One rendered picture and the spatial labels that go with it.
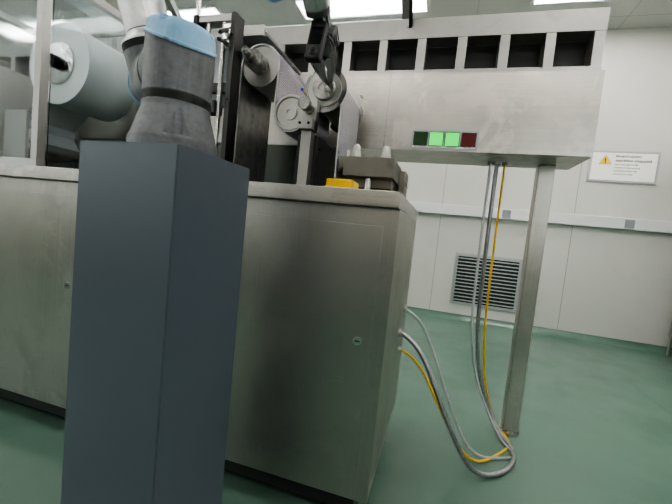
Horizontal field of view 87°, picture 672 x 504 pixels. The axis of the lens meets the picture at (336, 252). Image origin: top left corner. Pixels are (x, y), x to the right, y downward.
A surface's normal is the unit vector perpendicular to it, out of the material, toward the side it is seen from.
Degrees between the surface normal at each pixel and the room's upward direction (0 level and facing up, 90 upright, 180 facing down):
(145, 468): 90
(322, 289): 90
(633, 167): 90
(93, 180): 90
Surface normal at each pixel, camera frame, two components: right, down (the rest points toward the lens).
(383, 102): -0.28, 0.04
